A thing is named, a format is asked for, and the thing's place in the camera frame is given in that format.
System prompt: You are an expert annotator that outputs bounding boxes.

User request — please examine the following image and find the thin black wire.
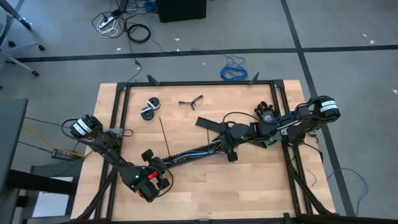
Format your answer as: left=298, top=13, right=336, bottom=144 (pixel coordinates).
left=306, top=168, right=318, bottom=188

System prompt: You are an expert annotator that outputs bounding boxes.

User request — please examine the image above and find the loose blue floor cable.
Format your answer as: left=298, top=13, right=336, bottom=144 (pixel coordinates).
left=326, top=167, right=369, bottom=217

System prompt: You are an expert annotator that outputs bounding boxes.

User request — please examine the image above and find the black slotted cable duct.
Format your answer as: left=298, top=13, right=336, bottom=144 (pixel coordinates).
left=162, top=139, right=233, bottom=170

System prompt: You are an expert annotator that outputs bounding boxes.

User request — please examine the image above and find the black cabinet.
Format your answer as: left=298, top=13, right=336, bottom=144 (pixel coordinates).
left=155, top=0, right=208, bottom=24

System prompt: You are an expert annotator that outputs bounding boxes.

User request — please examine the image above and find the blue cable coil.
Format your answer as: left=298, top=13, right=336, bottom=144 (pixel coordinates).
left=220, top=55, right=249, bottom=81

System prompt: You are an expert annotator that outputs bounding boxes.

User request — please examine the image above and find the black duct cover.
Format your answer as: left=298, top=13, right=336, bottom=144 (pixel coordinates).
left=195, top=116, right=224, bottom=133

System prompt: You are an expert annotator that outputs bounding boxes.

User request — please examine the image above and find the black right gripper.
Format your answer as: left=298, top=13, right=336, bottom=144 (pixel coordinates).
left=212, top=123, right=239, bottom=162

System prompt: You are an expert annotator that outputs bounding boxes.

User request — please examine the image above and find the grey office chair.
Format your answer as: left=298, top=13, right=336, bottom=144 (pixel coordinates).
left=0, top=0, right=47, bottom=78

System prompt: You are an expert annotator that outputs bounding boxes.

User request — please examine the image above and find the black furniture beam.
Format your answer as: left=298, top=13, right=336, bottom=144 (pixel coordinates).
left=6, top=169, right=79, bottom=196

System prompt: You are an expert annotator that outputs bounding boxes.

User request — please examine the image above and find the coiled black cable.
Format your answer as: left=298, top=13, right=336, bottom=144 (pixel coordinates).
left=127, top=24, right=152, bottom=44

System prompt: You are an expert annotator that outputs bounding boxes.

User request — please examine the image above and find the grey desk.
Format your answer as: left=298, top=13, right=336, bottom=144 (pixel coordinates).
left=0, top=98, right=29, bottom=194

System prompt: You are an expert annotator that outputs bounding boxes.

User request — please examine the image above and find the black controller box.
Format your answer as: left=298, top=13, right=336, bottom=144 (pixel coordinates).
left=51, top=148, right=78, bottom=162

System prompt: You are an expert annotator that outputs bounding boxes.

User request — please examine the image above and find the black aluminium table frame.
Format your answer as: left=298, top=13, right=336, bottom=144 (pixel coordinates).
left=72, top=70, right=337, bottom=224

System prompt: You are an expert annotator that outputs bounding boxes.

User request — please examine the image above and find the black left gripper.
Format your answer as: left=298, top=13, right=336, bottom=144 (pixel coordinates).
left=141, top=149, right=174, bottom=190

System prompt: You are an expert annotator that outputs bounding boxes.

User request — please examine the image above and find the white power strip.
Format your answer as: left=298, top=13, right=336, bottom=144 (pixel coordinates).
left=98, top=14, right=118, bottom=30

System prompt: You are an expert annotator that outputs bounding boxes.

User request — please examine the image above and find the white cable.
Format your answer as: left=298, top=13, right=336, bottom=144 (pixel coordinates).
left=169, top=148, right=228, bottom=164

